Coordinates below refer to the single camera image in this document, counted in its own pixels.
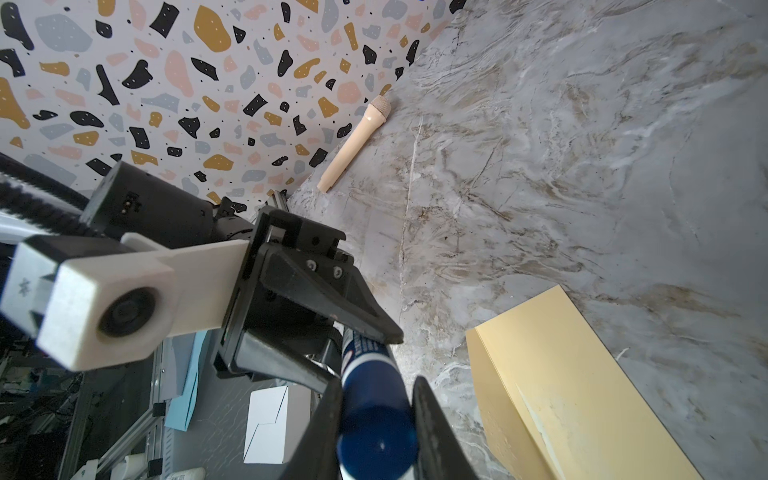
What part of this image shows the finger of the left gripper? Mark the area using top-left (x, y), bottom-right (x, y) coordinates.
top-left (259, 244), bottom-right (404, 345)
top-left (233, 330), bottom-right (339, 393)

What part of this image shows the blue white glue stick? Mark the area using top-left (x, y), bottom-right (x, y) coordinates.
top-left (336, 328), bottom-right (418, 479)

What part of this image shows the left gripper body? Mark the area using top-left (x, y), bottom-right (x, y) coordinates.
top-left (213, 206), bottom-right (354, 378)

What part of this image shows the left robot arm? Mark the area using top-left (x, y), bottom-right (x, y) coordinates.
top-left (1, 162), bottom-right (404, 392)

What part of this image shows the white paper sheet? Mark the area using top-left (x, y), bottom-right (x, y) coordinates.
top-left (243, 384), bottom-right (312, 465)

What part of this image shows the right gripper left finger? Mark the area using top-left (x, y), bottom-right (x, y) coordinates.
top-left (280, 378), bottom-right (343, 480)

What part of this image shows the black corrugated cable conduit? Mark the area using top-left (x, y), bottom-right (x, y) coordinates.
top-left (0, 152), bottom-right (97, 238)

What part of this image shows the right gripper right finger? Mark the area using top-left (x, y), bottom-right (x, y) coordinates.
top-left (412, 376), bottom-right (478, 480)

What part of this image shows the wooden roller pin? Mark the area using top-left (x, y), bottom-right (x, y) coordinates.
top-left (317, 95), bottom-right (392, 193)

